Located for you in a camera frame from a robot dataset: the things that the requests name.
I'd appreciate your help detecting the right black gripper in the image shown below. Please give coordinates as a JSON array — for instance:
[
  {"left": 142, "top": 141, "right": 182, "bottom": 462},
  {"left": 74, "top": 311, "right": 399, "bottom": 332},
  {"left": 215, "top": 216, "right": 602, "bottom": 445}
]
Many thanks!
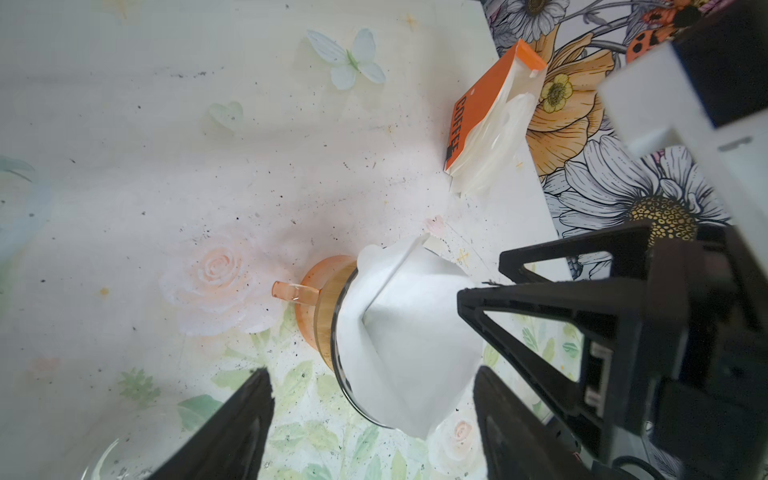
[{"left": 457, "top": 220, "right": 767, "bottom": 479}]

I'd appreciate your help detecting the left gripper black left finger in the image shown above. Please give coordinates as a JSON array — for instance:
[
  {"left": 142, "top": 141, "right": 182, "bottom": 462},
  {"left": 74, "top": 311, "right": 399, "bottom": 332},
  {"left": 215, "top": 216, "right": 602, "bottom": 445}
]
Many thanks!
[{"left": 151, "top": 368, "right": 275, "bottom": 480}]

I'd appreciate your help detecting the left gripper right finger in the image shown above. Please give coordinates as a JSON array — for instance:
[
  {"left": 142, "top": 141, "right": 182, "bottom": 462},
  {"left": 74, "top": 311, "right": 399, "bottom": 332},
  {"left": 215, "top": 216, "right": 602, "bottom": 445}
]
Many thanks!
[{"left": 473, "top": 366, "right": 593, "bottom": 480}]

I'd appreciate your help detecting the orange glass pitcher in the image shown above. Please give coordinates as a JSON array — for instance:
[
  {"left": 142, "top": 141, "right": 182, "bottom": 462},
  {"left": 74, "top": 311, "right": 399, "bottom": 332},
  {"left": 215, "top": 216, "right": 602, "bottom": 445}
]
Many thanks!
[{"left": 271, "top": 255, "right": 357, "bottom": 371}]

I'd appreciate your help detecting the grey ribbed dripper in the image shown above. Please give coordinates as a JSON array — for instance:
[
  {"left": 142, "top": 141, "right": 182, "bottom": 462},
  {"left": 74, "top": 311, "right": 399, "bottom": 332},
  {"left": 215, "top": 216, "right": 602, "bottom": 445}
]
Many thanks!
[{"left": 329, "top": 266, "right": 397, "bottom": 430}]

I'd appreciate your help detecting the clear glass carafe brown handle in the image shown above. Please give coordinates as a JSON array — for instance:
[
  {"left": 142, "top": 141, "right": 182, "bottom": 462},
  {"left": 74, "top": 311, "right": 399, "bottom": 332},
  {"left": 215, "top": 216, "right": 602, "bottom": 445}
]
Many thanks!
[{"left": 75, "top": 438, "right": 156, "bottom": 480}]

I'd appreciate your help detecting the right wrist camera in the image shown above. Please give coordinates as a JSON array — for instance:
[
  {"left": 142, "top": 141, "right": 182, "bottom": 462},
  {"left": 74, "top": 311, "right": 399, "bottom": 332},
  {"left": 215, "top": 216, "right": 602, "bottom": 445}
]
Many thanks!
[{"left": 598, "top": 1, "right": 767, "bottom": 268}]

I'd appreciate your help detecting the coffee filter pack orange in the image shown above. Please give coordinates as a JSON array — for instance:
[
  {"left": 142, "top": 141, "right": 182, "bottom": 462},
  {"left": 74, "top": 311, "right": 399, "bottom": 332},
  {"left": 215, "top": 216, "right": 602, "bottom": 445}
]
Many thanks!
[{"left": 444, "top": 40, "right": 547, "bottom": 196}]

